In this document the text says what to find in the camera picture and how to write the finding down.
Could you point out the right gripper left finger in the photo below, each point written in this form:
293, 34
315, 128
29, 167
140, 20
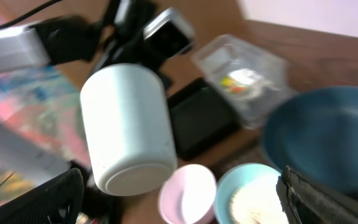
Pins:
58, 200

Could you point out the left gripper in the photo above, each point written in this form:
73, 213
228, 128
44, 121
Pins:
127, 44

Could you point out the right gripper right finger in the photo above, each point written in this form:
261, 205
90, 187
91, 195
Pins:
306, 201

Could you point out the light blue bowl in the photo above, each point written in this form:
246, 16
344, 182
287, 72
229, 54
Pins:
247, 194

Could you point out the white cup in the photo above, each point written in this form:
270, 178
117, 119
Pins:
128, 130

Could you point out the yellow snack wrapper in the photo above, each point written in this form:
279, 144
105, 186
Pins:
232, 86

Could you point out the white tissue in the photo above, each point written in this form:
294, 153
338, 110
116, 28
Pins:
249, 78

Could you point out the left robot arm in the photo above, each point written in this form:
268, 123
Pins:
66, 39

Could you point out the brown serving tray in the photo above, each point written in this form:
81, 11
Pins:
248, 154

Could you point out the dark blue plate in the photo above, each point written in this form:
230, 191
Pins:
316, 133

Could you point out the black tray bin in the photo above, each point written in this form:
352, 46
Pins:
200, 118

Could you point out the clear plastic bin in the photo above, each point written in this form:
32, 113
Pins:
227, 53

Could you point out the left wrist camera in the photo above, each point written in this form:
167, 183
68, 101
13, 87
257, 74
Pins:
169, 34

